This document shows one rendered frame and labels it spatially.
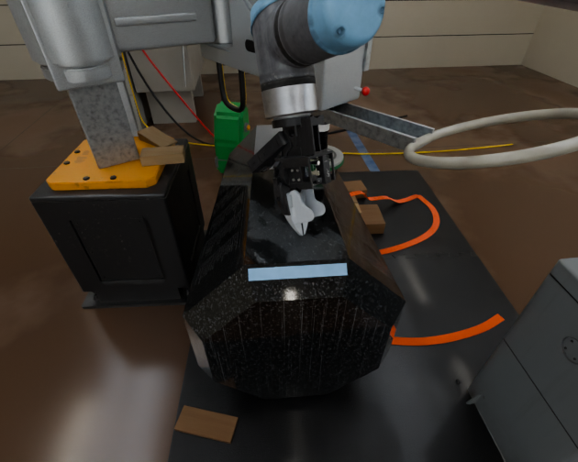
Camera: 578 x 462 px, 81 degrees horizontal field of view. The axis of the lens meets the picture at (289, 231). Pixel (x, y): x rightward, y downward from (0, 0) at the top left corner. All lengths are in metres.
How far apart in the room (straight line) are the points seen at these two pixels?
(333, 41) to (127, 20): 1.32
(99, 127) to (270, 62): 1.31
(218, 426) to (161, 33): 1.68
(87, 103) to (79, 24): 0.31
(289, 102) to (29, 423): 1.80
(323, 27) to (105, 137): 1.46
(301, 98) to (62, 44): 1.21
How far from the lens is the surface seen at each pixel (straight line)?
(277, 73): 0.56
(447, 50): 7.17
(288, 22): 0.51
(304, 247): 1.12
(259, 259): 1.08
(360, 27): 0.48
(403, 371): 1.85
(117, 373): 1.96
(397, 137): 1.20
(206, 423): 1.69
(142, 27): 1.73
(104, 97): 1.76
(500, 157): 0.90
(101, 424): 1.87
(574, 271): 1.31
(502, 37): 7.63
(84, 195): 1.77
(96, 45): 1.65
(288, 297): 1.08
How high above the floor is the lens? 1.58
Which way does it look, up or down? 39 degrees down
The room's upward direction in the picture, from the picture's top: straight up
